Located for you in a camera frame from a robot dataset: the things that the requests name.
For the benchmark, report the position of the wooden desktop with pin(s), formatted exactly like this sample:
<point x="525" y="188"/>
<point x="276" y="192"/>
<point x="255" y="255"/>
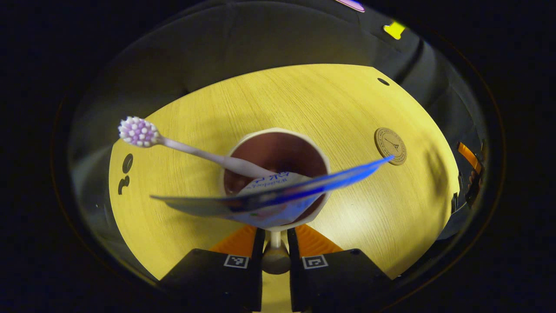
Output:
<point x="304" y="100"/>

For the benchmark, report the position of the beige cup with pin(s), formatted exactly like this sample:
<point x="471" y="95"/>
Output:
<point x="278" y="148"/>

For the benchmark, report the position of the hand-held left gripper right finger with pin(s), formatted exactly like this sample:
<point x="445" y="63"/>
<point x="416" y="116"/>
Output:
<point x="295" y="282"/>

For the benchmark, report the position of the white toothpaste tube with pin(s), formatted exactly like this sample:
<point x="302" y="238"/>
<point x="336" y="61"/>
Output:
<point x="278" y="195"/>

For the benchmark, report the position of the pale purple toothbrush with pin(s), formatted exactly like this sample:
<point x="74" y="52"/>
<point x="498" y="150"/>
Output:
<point x="138" y="131"/>

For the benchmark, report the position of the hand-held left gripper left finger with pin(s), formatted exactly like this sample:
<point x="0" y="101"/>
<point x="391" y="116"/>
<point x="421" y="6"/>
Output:
<point x="256" y="282"/>

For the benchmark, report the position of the round cork coaster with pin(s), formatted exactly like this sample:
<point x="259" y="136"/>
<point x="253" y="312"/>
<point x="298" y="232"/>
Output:
<point x="391" y="145"/>

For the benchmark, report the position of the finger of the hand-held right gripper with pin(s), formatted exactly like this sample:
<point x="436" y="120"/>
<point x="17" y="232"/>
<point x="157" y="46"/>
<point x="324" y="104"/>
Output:
<point x="469" y="156"/>

